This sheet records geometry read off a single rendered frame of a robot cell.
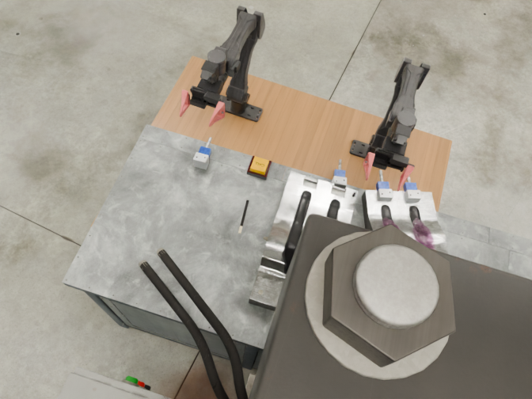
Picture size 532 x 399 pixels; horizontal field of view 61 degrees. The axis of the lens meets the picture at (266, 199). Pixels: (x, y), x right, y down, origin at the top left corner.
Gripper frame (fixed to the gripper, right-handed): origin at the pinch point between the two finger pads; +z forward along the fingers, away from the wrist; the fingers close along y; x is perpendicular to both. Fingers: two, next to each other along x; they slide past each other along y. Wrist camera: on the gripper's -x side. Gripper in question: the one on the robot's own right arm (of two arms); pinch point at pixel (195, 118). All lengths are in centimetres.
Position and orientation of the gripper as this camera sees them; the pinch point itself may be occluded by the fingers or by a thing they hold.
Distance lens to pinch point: 143.8
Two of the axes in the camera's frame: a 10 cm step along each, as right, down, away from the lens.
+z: -3.4, 8.3, -4.4
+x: -0.7, 4.4, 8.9
